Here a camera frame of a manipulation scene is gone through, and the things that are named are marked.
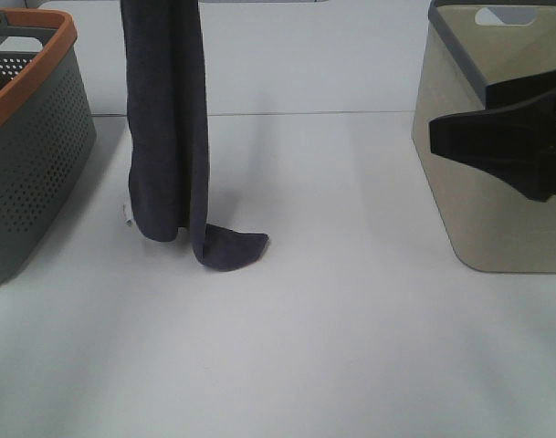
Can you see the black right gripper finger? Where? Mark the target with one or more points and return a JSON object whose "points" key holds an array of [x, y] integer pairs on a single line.
{"points": [[514, 143]]}

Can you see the dark grey towel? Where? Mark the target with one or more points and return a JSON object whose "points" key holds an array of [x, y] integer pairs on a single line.
{"points": [[167, 117]]}

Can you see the beige basket grey rim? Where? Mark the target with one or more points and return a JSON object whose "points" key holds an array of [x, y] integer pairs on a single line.
{"points": [[480, 56]]}

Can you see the grey basket orange rim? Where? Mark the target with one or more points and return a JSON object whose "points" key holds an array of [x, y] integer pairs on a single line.
{"points": [[46, 130]]}

